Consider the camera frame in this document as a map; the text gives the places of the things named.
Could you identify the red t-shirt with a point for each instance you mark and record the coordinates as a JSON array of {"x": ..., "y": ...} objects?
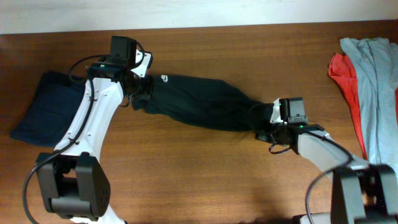
[{"x": 342, "y": 72}]

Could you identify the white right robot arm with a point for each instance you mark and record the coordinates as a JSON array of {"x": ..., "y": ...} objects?
[{"x": 361, "y": 192}]

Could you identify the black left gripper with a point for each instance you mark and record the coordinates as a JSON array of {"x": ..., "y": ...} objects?
[{"x": 146, "y": 91}]

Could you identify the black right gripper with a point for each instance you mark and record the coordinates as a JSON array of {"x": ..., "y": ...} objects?
[{"x": 262, "y": 135}]

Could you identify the folded navy blue garment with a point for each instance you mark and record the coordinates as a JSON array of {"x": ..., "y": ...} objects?
[{"x": 52, "y": 111}]

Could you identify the grey t-shirt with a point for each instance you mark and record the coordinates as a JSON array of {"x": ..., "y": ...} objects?
[{"x": 375, "y": 64}]

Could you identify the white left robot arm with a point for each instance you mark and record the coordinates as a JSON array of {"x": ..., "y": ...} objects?
[{"x": 72, "y": 182}]

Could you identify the black Nike t-shirt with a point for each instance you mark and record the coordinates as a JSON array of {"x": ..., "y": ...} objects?
[{"x": 203, "y": 102}]

